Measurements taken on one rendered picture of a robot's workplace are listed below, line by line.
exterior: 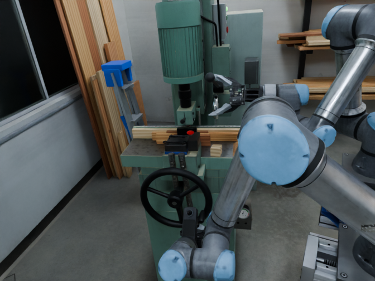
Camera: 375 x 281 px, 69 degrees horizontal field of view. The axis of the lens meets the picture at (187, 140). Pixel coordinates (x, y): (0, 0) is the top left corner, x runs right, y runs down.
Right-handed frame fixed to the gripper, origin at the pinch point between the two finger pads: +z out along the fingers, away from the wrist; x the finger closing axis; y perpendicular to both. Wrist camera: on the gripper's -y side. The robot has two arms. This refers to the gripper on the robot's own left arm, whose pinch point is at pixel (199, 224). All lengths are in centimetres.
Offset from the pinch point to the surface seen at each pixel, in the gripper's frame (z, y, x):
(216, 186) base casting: 20.8, -11.9, 3.7
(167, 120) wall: 266, -73, -102
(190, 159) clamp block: 2.6, -24.5, -3.8
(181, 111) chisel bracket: 14.7, -45.7, -10.6
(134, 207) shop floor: 111, 18, -80
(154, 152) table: 14.9, -27.6, -23.3
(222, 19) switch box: 27, -91, 7
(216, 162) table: 14.8, -22.9, 4.6
